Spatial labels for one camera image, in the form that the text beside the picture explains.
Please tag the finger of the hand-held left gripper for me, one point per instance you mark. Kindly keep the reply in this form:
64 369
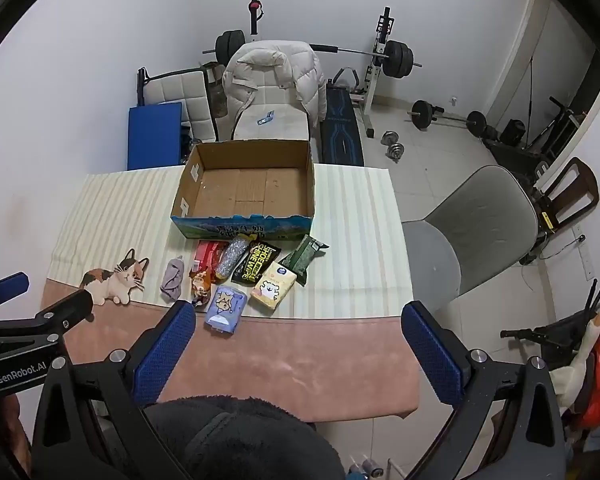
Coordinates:
7 287
67 310

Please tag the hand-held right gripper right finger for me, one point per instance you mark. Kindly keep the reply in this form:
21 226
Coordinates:
432 355

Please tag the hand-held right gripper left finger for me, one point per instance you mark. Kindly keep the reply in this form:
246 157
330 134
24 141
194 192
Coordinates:
165 355

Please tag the grey sock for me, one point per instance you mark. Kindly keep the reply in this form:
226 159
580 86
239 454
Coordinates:
172 280

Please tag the light blue tissue pack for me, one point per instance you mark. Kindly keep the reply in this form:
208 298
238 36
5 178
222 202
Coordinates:
225 308

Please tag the orange snack packet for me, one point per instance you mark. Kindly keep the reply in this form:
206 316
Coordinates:
202 284

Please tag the red snack packet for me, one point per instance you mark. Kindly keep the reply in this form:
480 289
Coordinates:
207 255

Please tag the silver glitter pouch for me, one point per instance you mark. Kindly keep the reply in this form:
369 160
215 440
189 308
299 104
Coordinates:
231 258

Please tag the yellow tissue pack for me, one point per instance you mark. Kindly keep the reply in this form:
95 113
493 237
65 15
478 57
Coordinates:
273 287

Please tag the black yellow wipes packet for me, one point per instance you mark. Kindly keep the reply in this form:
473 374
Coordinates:
255 261

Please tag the dark green packet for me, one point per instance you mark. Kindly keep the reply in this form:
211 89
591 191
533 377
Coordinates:
302 257

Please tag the cardboard box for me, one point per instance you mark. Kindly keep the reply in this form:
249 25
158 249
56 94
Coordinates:
250 190

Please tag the black fleece clothing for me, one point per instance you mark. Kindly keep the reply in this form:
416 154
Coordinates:
240 440

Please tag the black scooter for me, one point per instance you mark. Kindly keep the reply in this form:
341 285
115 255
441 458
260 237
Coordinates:
555 332

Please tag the grey shell chair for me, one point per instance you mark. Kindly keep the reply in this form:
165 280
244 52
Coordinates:
480 225

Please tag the white goose plush toy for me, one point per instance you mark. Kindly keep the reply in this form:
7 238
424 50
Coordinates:
570 380

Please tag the white power strip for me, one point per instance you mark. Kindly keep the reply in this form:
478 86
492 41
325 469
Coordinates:
584 255

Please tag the blue folded mat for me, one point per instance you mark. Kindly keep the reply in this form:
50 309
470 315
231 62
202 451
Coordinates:
155 135

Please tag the metal dumbbell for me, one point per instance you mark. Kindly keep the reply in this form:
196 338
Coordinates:
390 137
396 152

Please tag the black exercise machine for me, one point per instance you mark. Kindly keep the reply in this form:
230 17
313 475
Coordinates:
525 157

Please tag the dark wooden chair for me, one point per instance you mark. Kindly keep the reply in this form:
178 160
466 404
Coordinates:
587 182

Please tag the black blue weight bench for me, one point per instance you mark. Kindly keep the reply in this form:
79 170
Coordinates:
341 135

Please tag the short barbell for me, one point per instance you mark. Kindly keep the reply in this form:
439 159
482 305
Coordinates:
422 114

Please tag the small blue packet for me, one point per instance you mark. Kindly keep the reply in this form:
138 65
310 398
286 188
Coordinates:
266 119

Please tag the long barbell with black plates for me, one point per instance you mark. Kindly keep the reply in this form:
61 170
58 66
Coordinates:
397 57

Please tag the white puffer jacket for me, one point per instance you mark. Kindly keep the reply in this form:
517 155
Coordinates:
285 75

